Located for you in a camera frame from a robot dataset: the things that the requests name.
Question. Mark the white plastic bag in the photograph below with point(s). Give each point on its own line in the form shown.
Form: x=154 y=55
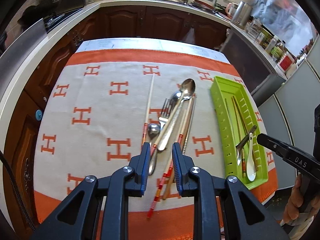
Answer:
x=189 y=36

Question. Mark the metal chopstick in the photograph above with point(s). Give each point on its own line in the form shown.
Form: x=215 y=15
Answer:
x=192 y=115

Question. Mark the steel kitchen sink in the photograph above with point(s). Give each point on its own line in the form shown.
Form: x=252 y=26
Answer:
x=170 y=0

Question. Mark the red label jar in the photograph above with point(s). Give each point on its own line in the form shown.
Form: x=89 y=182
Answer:
x=287 y=62

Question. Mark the plastic wall covering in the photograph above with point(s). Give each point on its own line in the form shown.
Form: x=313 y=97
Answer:
x=282 y=10

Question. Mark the white ceramic spoon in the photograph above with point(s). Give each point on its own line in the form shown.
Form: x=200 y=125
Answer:
x=251 y=172

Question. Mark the stack of dishes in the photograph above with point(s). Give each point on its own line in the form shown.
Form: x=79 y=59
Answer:
x=203 y=3

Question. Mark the cream striped chopstick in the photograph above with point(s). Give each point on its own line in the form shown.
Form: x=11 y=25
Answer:
x=167 y=187
x=149 y=105
x=159 y=192

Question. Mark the steel splash guard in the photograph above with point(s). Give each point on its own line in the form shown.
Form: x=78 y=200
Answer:
x=22 y=55

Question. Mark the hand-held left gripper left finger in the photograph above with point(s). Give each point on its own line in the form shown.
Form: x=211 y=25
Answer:
x=146 y=162

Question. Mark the metal fork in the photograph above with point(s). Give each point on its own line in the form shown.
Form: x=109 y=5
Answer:
x=165 y=118

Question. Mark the small metal spoon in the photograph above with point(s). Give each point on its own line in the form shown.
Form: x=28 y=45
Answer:
x=153 y=129

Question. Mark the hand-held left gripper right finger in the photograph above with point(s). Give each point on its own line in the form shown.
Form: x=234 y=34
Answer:
x=177 y=165

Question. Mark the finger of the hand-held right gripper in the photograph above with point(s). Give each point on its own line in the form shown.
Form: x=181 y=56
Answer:
x=271 y=143

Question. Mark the large metal spoon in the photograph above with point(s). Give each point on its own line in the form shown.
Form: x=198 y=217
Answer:
x=188 y=87

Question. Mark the brown wooden chopstick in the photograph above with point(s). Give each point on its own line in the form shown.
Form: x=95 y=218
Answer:
x=241 y=120

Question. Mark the person's right hand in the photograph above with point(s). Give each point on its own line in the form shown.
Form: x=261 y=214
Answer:
x=293 y=205

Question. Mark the green plastic utensil tray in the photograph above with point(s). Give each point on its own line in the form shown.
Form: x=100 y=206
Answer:
x=222 y=87

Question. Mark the glass jar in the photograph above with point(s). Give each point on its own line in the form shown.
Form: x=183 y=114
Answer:
x=253 y=26

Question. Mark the gas stove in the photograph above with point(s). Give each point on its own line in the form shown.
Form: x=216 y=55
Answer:
x=55 y=20

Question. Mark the white kitchen countertop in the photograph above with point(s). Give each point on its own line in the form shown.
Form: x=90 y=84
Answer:
x=120 y=1

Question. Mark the blue round cabinet lock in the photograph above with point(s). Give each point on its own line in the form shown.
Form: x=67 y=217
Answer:
x=38 y=115

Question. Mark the orange beige printed blanket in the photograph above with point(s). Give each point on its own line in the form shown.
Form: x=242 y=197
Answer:
x=100 y=120

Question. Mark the grey steel appliance cabinet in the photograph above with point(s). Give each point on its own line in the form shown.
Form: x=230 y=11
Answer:
x=250 y=55

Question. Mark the steel electric kettle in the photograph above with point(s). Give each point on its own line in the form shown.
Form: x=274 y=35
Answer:
x=241 y=15

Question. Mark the black wok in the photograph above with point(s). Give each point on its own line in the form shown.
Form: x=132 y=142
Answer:
x=31 y=17

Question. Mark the grey refrigerator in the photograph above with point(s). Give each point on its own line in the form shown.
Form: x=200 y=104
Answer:
x=287 y=105

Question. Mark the medium metal spoon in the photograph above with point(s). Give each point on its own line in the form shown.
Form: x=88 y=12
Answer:
x=176 y=96

